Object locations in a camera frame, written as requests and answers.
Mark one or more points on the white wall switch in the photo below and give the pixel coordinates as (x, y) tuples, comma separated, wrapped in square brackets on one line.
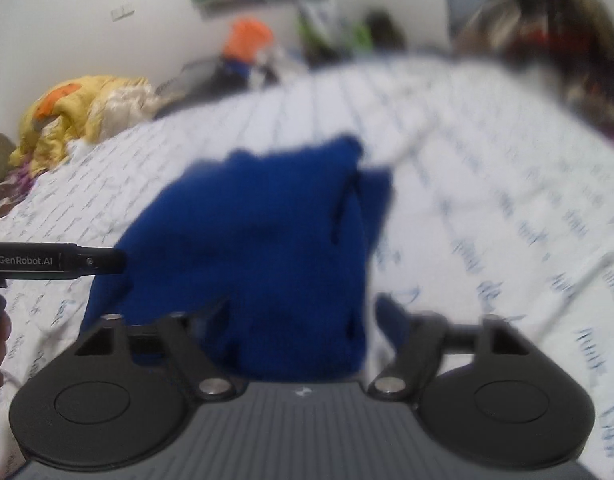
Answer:
[(121, 12)]

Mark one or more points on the yellow crumpled blanket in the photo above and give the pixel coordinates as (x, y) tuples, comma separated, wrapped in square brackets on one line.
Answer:
[(89, 108)]

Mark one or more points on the olive fur-hood jacket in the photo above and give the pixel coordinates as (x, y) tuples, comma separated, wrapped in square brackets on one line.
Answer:
[(575, 38)]

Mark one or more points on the green and white items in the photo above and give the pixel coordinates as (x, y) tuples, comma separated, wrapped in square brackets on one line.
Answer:
[(327, 38)]

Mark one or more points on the orange garment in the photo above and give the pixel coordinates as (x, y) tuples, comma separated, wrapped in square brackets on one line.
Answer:
[(247, 38)]

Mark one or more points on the blue knit sweater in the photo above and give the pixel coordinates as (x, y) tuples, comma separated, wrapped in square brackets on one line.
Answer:
[(270, 251)]

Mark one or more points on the dark clothes pile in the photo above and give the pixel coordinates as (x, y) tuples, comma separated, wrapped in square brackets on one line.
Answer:
[(210, 80)]

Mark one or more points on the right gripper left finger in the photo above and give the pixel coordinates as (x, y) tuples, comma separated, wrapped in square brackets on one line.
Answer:
[(170, 345)]

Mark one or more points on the white script-print bed sheet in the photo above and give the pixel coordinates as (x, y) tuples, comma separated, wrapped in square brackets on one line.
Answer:
[(504, 203)]

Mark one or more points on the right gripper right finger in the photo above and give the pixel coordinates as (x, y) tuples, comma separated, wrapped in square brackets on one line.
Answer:
[(421, 341)]

